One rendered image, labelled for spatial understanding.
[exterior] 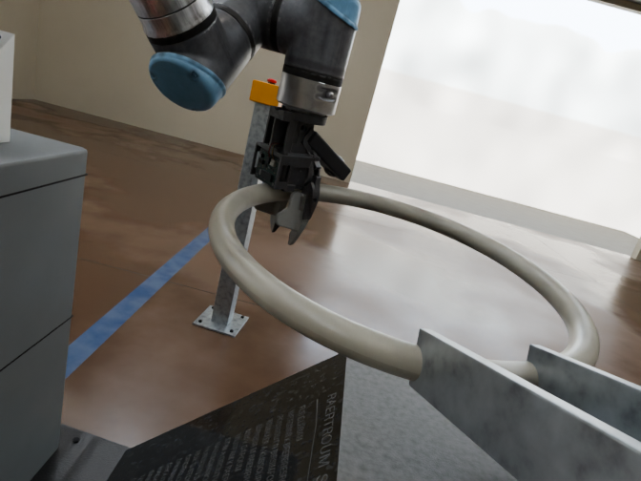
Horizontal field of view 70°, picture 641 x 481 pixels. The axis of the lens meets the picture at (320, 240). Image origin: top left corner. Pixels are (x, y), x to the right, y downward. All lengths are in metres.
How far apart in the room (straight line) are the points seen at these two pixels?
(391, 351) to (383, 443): 0.08
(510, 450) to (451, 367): 0.08
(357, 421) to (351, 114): 6.35
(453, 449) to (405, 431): 0.04
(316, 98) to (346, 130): 6.04
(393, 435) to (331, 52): 0.48
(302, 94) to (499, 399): 0.49
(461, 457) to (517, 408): 0.16
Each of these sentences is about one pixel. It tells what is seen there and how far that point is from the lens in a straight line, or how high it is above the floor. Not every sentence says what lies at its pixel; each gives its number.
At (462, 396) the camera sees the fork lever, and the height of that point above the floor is 0.92.
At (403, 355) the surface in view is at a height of 0.91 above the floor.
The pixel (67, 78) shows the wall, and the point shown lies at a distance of 7.86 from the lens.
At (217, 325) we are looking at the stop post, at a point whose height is 0.01.
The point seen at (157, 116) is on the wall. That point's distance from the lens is 7.26.
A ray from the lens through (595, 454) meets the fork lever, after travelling 0.26.
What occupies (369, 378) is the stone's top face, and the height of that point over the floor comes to 0.83.
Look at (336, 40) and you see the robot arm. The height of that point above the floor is 1.16.
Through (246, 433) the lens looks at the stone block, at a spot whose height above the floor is 0.75.
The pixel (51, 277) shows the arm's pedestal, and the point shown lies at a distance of 1.16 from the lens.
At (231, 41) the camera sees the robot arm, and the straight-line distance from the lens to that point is 0.64.
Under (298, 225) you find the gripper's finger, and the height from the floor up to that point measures 0.88.
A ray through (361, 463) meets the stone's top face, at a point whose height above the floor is 0.83.
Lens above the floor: 1.08
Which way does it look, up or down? 17 degrees down
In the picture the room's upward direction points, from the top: 15 degrees clockwise
